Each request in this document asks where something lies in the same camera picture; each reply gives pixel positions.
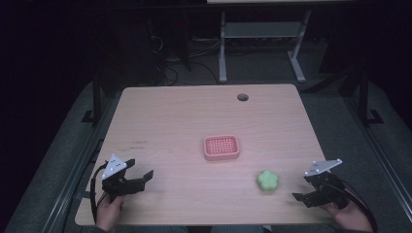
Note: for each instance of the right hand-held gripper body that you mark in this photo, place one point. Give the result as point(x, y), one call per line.
point(325, 184)

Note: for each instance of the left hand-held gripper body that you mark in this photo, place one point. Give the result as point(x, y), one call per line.
point(117, 184)

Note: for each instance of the green flower-shaped soap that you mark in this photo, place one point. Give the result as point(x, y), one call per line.
point(267, 181)

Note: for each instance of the pink soap dish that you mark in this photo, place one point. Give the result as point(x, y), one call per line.
point(221, 148)

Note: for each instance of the person's left hand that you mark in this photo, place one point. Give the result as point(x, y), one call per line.
point(109, 212)

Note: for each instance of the person's right hand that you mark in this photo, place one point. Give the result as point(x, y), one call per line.
point(351, 216)

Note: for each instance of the black metal stand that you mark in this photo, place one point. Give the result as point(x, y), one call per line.
point(96, 100)
point(364, 97)

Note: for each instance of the white metal table frame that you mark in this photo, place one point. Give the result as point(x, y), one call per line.
point(262, 45)

